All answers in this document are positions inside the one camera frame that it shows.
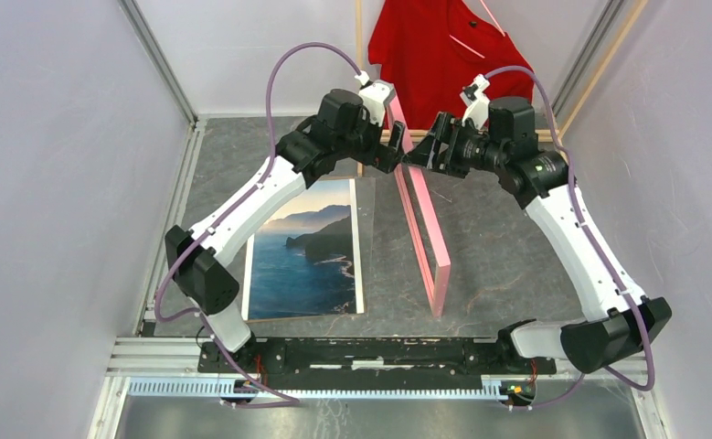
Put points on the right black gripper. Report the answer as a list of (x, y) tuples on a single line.
[(442, 130)]

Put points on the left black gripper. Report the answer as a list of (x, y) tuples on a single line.
[(385, 158)]

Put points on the pink wooden picture frame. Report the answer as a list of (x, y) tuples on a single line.
[(425, 231)]

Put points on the coastal landscape photo board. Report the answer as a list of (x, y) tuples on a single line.
[(305, 260)]

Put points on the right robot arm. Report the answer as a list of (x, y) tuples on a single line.
[(619, 318)]

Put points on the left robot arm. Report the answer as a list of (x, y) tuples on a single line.
[(198, 258)]

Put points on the red t-shirt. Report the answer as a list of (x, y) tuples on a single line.
[(412, 50)]

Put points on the pink clothes hanger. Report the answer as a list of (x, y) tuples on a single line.
[(473, 28)]

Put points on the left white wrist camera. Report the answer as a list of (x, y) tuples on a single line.
[(376, 96)]

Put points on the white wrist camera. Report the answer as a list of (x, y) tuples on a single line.
[(477, 103), (376, 96)]

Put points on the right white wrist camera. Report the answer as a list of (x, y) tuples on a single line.
[(477, 103)]

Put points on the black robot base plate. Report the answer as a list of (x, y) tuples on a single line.
[(383, 363)]

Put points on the white slotted cable duct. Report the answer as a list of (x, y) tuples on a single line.
[(486, 390)]

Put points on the aluminium rail frame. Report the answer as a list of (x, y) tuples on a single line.
[(137, 357)]

